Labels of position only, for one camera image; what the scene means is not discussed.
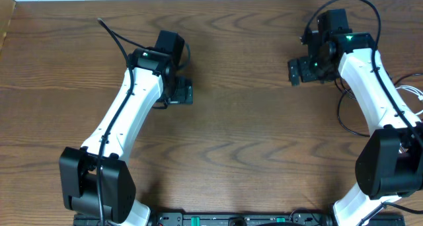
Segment black USB cable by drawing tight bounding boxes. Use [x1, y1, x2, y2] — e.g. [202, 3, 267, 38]
[336, 72, 423, 138]

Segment right black camera cable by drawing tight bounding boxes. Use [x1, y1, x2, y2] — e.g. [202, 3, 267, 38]
[302, 0, 423, 217]

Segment left black camera cable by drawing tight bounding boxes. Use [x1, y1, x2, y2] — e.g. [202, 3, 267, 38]
[95, 17, 148, 226]

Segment black camera cable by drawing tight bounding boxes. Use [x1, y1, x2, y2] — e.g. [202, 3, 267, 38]
[95, 17, 148, 226]
[302, 0, 423, 217]

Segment white USB cable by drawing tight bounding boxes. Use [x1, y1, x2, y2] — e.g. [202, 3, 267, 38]
[395, 84, 423, 117]

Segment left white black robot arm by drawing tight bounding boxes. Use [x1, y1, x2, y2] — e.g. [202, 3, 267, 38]
[59, 30, 193, 225]

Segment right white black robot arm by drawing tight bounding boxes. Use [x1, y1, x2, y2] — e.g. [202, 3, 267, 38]
[288, 9, 422, 225]

